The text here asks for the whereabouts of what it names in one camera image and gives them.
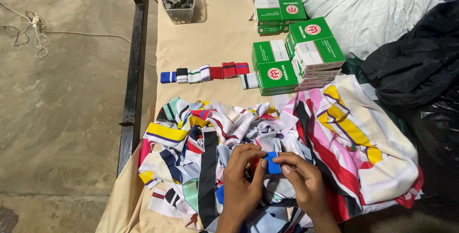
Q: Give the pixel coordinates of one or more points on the person's left hand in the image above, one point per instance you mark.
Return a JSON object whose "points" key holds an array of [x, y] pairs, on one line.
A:
{"points": [[240, 190]]}

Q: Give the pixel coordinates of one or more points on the person's right hand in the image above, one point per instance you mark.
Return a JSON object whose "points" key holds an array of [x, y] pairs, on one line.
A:
{"points": [[308, 186]]}

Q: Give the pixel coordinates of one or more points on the blue fabric band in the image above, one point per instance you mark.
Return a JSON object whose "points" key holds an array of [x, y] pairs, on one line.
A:
{"points": [[273, 166]]}

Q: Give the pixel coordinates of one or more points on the heap of colourful fabric pieces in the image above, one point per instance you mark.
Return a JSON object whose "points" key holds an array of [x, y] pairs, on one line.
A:
{"points": [[200, 143]]}

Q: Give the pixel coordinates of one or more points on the stack of large striped fabric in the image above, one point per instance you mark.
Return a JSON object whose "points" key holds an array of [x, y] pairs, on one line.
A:
{"points": [[358, 136]]}

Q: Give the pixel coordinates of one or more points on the row of folded striped bands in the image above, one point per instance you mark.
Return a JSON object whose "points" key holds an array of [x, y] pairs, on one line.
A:
{"points": [[206, 73]]}

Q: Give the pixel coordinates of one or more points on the stacks of green thread boxes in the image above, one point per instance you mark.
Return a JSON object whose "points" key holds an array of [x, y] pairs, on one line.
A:
{"points": [[308, 50]]}

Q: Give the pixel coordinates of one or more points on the beige table cover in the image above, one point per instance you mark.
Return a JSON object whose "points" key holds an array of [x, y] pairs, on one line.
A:
{"points": [[200, 43]]}

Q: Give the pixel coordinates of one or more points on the black plastic bag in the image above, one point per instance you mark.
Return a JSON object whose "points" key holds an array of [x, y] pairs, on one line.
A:
{"points": [[416, 57]]}

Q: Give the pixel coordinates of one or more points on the white woven sack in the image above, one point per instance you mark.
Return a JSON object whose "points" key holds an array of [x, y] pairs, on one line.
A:
{"points": [[365, 14]]}

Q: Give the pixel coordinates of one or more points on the clear plastic tub of clips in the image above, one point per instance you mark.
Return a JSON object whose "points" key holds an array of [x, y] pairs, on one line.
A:
{"points": [[178, 9]]}

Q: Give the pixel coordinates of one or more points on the black metal frame rail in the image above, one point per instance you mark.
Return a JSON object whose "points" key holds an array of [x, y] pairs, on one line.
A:
{"points": [[135, 79]]}

